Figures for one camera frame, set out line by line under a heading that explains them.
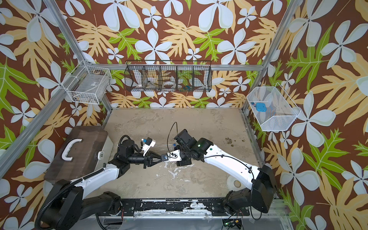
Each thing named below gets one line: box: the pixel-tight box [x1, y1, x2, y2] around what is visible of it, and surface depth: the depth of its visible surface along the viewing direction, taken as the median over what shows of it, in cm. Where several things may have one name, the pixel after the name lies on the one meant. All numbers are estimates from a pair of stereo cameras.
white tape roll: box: [226, 174, 247, 192], surface depth 84 cm
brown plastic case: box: [44, 126, 114, 184], surface depth 76 cm
